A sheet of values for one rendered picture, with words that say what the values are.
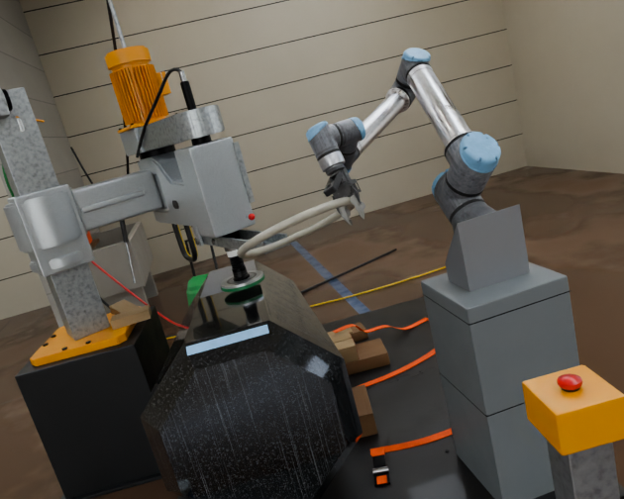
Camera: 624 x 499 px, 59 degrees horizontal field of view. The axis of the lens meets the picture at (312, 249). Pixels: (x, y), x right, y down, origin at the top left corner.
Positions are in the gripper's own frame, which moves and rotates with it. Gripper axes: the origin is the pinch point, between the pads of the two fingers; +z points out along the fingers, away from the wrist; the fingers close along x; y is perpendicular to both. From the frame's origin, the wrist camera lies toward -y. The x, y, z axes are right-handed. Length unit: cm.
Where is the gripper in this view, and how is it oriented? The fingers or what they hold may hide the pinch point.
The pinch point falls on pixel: (355, 219)
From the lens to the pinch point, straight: 197.8
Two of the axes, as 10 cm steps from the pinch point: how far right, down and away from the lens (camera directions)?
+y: 4.9, -1.6, 8.6
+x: -7.7, 3.9, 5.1
